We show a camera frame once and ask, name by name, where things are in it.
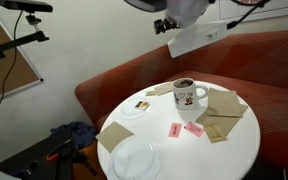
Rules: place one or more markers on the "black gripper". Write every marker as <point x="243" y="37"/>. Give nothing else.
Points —
<point x="162" y="26"/>

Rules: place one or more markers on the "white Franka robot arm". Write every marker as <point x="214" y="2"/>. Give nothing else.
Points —
<point x="184" y="10"/>

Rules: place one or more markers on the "white mug with cartoon print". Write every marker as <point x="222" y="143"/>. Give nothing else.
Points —
<point x="185" y="96"/>

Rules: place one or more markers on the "brown paper napkin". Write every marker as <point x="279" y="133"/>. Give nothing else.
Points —
<point x="224" y="124"/>
<point x="164" y="89"/>
<point x="224" y="103"/>
<point x="114" y="136"/>

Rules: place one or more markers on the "brown sugar packet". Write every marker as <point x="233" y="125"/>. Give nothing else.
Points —
<point x="150" y="93"/>
<point x="215" y="133"/>

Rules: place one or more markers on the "tea bag packet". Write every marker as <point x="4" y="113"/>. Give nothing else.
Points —
<point x="142" y="105"/>

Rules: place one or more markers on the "small white plate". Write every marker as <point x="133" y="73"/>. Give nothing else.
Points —
<point x="130" y="111"/>

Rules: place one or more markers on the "red patterned sofa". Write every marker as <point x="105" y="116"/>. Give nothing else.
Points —
<point x="244" y="70"/>

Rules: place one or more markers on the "pink sweetener packet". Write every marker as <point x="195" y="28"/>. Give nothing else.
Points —
<point x="175" y="130"/>
<point x="194" y="129"/>

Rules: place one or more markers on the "white fire dept sign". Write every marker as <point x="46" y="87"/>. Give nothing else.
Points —
<point x="284" y="10"/>

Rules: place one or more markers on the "blue cloth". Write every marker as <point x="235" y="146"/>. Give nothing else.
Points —
<point x="79" y="133"/>

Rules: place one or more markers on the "black tripod stand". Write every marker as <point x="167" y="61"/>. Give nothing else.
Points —
<point x="65" y="166"/>

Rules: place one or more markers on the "black cabinet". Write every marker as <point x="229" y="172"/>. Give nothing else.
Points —
<point x="30" y="156"/>

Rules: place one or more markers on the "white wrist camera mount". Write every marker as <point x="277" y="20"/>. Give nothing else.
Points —
<point x="194" y="38"/>

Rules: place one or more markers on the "black stereo camera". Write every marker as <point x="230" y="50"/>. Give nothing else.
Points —
<point x="24" y="5"/>

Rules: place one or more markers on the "cork board with frame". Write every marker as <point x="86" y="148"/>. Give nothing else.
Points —
<point x="4" y="73"/>

